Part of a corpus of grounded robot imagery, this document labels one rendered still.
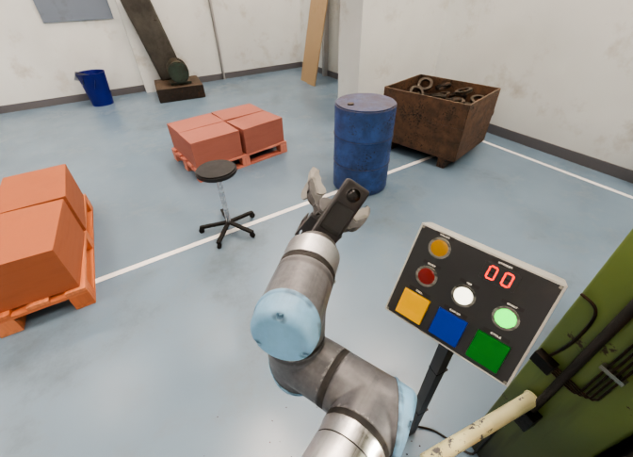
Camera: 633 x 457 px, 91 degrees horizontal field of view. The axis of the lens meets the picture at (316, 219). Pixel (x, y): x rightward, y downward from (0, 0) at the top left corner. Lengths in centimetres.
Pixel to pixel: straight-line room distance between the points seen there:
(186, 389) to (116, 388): 39
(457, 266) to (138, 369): 182
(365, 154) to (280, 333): 259
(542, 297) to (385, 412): 52
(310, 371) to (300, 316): 12
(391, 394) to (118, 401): 181
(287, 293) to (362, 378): 16
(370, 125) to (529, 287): 218
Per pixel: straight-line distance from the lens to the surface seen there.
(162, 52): 712
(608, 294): 104
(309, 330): 40
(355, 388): 47
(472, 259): 87
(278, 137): 394
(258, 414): 187
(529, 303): 88
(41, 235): 259
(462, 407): 198
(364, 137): 285
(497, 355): 91
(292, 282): 42
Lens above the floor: 173
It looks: 38 degrees down
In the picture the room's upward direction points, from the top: 1 degrees counter-clockwise
